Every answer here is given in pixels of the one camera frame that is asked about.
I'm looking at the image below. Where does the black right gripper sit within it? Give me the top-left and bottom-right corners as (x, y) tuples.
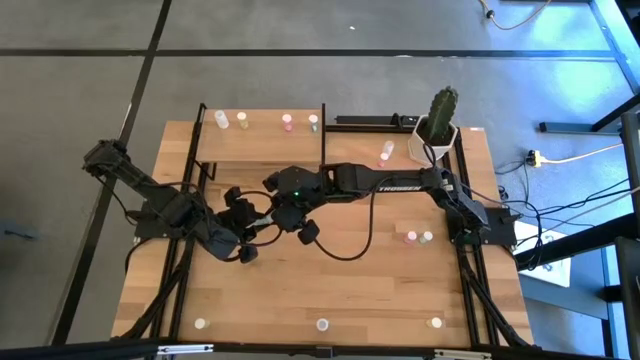
(258, 166), (327, 247)

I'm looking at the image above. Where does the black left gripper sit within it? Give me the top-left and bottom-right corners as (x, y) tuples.
(205, 185), (274, 265)

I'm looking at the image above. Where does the black bar with silver brackets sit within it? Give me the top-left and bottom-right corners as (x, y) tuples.
(0, 338), (640, 360)

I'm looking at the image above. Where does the white plant pot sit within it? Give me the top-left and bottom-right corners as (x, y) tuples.
(407, 114), (460, 167)

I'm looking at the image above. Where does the green cactus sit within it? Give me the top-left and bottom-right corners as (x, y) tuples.
(424, 85), (460, 144)

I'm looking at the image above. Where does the white paper sheet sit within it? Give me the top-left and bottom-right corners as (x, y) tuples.
(513, 219), (572, 289)

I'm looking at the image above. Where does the black metal beam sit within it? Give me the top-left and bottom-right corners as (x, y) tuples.
(514, 212), (640, 274)

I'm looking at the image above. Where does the wooden shelf with black frame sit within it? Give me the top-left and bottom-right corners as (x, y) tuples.
(192, 102), (327, 182)

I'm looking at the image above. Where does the black table frame strut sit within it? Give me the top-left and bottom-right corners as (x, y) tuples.
(442, 137), (534, 349)
(117, 164), (201, 342)

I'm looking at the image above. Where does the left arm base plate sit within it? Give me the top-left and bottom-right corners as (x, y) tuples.
(130, 208), (204, 242)

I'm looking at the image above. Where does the black rail device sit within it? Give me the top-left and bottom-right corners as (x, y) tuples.
(333, 113), (422, 134)

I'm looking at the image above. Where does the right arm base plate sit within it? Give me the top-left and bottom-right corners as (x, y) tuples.
(447, 207), (519, 247)

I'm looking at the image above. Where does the black cable bundle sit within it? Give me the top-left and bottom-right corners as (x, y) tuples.
(494, 157), (632, 271)

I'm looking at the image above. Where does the beige floor cable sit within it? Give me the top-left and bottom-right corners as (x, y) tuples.
(478, 0), (554, 31)

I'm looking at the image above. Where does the black desk frame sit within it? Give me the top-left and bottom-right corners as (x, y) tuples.
(538, 92), (640, 135)

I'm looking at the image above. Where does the pale extension cable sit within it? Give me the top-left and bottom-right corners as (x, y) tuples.
(542, 143), (624, 166)

